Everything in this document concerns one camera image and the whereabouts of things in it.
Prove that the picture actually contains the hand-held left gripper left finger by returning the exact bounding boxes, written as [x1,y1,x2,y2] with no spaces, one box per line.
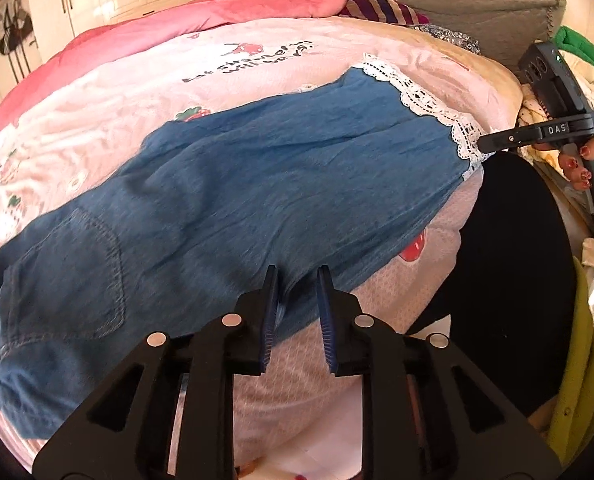
[32,264,282,480]

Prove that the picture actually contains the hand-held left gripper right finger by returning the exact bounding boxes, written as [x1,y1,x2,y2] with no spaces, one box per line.
[317,264,562,480]

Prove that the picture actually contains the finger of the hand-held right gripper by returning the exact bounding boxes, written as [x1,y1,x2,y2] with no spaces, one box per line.
[478,126,545,154]

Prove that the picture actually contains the blue denim pants lace trim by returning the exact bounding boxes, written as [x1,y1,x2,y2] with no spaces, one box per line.
[0,52,495,441]

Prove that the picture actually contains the person's right hand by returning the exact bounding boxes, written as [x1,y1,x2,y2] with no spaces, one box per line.
[533,139,594,193]

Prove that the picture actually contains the green garment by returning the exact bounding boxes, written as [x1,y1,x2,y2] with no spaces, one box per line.
[554,25,594,92]

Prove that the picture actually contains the dark floral cloth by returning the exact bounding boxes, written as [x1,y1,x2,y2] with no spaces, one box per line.
[419,22,482,53]

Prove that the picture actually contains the black round stool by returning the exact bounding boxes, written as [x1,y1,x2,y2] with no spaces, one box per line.
[407,152,578,418]

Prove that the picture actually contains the maroon striped cloth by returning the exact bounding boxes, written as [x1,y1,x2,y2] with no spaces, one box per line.
[338,0,430,28]

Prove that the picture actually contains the lime green cloth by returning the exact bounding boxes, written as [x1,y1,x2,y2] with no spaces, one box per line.
[547,255,594,466]

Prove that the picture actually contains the pink strawberry print bed sheet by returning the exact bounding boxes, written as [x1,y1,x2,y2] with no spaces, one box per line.
[0,15,522,480]

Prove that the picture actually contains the pink quilt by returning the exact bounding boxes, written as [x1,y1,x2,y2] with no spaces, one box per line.
[0,0,348,156]

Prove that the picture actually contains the hanging dark bags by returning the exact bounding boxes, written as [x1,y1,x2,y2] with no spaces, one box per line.
[0,2,44,86]

